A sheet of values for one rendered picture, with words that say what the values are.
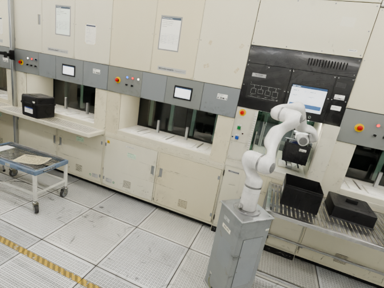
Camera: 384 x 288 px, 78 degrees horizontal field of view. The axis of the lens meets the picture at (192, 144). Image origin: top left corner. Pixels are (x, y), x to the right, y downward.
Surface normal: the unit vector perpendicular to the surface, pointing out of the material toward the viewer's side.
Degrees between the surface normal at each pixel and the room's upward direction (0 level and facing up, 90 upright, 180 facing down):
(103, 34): 90
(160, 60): 90
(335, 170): 90
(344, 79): 90
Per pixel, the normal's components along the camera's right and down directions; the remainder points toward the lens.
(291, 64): -0.34, 0.21
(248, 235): 0.41, 0.32
